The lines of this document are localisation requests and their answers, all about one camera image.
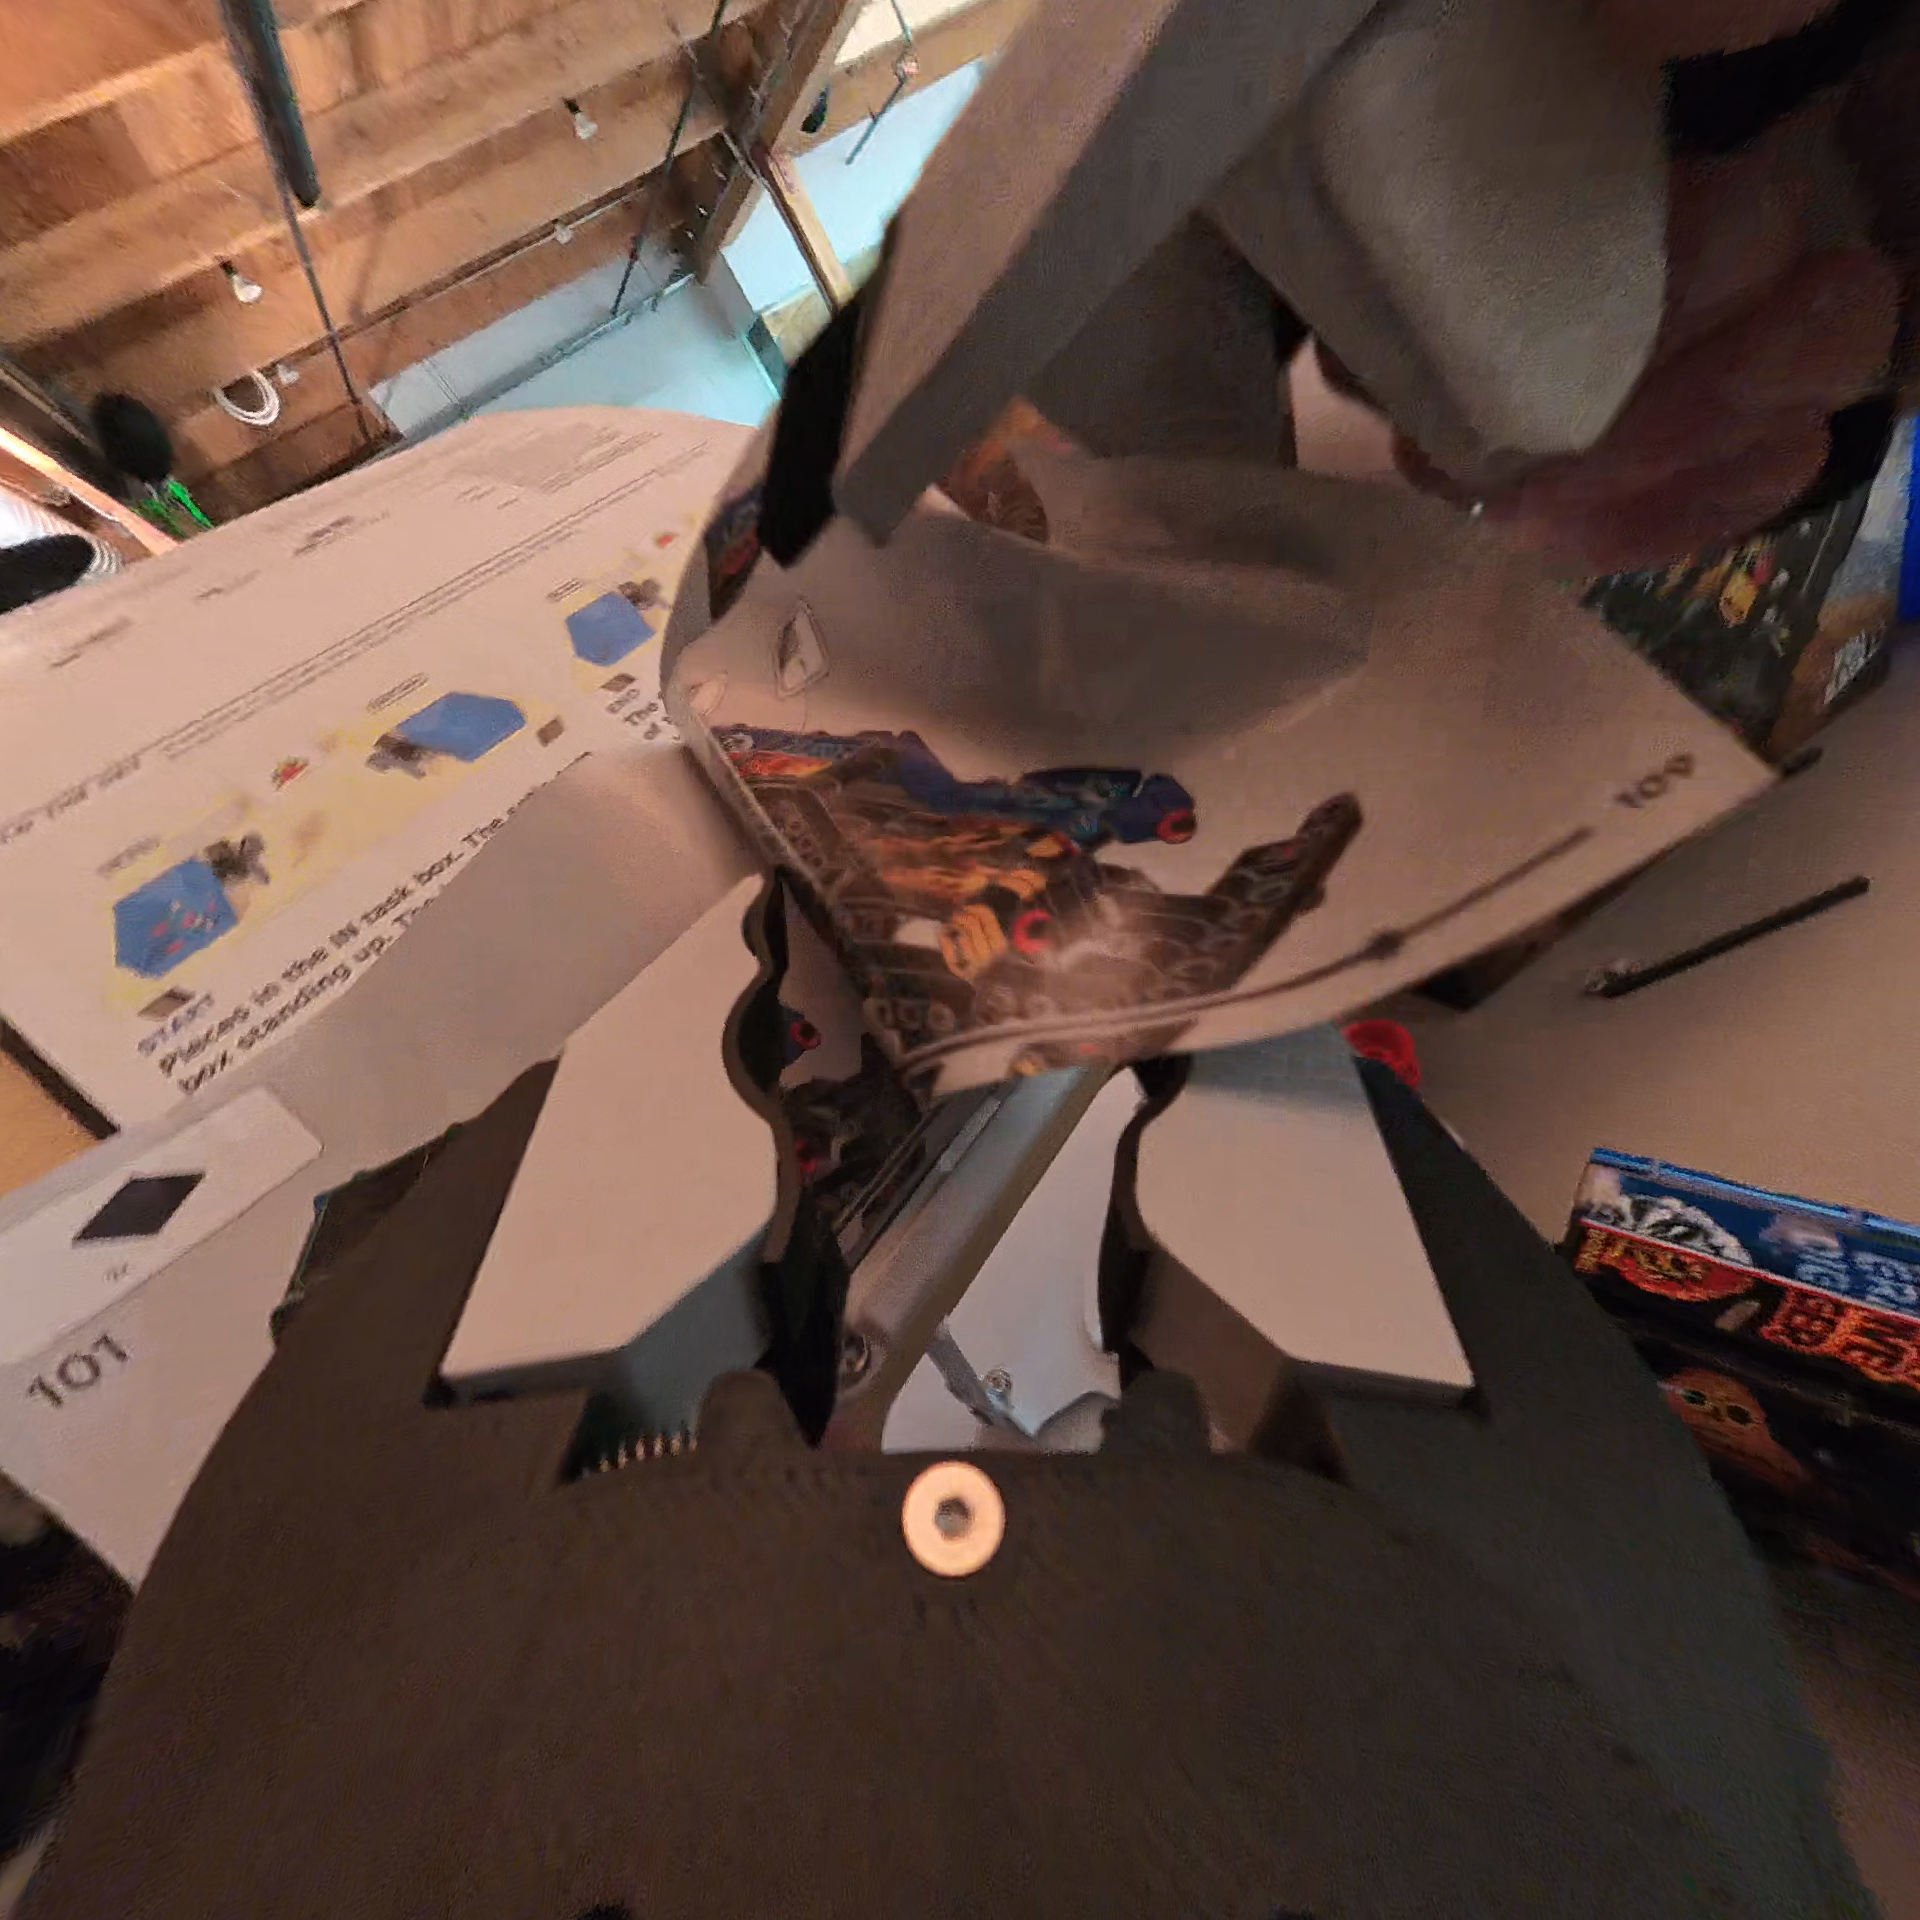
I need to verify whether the person's right hand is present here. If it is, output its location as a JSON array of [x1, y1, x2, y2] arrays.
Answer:
[[1486, 0, 1920, 579]]

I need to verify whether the blue black brick truck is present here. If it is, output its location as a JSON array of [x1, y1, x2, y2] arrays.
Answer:
[[1560, 1149, 1920, 1509]]

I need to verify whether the black axle rod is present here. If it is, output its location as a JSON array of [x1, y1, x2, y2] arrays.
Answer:
[[1589, 878, 1880, 1000]]

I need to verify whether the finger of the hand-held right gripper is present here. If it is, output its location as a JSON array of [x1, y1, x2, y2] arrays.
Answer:
[[756, 0, 1383, 571], [1021, 209, 1308, 476]]

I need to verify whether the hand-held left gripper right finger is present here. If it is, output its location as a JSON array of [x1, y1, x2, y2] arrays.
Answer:
[[1095, 1027, 1480, 1435]]

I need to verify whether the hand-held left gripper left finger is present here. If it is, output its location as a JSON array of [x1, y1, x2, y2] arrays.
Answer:
[[441, 871, 847, 1441]]

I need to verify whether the grey desk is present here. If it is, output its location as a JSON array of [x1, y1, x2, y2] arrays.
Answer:
[[1320, 646, 1920, 1920]]

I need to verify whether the monster truck set box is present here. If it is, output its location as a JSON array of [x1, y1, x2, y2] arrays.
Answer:
[[1584, 449, 1920, 771]]

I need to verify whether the instruction booklet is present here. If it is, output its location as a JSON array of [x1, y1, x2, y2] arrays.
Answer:
[[0, 406, 1789, 1576]]

